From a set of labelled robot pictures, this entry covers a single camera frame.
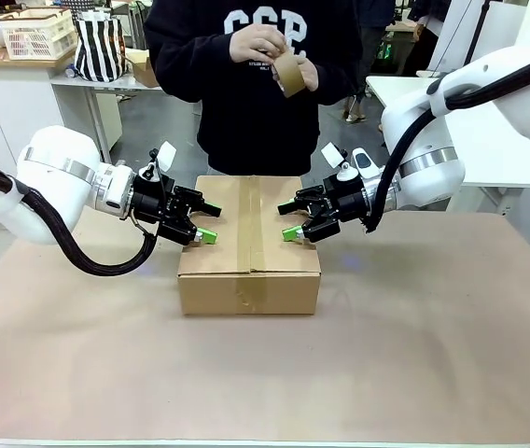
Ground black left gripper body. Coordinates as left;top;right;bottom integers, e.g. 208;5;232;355
132;175;197;245

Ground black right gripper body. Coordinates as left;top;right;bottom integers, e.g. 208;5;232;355
303;179;370;244

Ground brown cardboard shipping box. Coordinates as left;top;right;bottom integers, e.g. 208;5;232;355
176;175;322;317

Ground brown packing tape roll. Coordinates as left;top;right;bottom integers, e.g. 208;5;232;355
272;51;307;99

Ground person's right forearm black sleeve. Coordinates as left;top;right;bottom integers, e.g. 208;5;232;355
146;18;236;102

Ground person's left forearm black sleeve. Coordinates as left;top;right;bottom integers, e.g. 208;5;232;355
314;46;364;106

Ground small open cardboard box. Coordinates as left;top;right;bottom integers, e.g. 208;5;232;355
124;49;161;89

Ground person's left hand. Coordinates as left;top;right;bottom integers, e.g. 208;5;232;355
292;54;319;92

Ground person's right hand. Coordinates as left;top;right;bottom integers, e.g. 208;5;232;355
229;22;289;64

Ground brown tape strip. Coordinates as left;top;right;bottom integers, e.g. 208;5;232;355
235;175;269;313

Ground person's black CGP sweatshirt torso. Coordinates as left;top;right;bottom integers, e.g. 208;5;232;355
143;0;364;176

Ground white background desk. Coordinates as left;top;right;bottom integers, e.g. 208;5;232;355
49;72;163;164

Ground background person dark clothes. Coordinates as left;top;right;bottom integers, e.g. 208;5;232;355
402;0;453;78
342;0;397;123

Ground black white striped bag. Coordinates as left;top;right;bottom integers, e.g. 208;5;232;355
73;11;129;84

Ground wooden counter top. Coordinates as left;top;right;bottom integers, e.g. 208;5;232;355
0;49;77;74

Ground white plastic lattice crate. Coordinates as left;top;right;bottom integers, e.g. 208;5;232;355
0;7;75;61

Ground black stand pole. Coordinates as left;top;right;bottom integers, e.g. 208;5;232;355
465;0;490;66

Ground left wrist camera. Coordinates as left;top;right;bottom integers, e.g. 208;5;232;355
141;141;177;182

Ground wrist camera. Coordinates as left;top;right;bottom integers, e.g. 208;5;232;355
141;141;177;182
320;142;358;184

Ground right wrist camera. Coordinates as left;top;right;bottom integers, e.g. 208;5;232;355
320;142;358;184

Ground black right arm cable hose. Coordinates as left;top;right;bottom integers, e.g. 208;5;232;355
362;50;530;234

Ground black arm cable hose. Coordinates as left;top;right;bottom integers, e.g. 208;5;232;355
362;50;530;234
0;158;160;277

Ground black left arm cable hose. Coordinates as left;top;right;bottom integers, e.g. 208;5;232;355
0;158;160;277

